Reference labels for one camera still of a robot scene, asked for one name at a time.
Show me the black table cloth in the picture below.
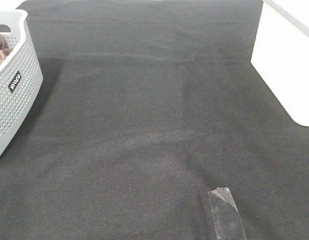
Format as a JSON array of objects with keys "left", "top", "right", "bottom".
[{"left": 0, "top": 0, "right": 309, "bottom": 240}]

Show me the clear tape strip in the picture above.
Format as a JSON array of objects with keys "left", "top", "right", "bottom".
[{"left": 208, "top": 187, "right": 247, "bottom": 240}]

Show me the white perforated laundry basket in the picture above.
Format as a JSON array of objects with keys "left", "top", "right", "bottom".
[{"left": 0, "top": 9, "right": 43, "bottom": 156}]

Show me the white plastic storage bin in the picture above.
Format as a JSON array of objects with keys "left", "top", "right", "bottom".
[{"left": 251, "top": 0, "right": 309, "bottom": 127}]

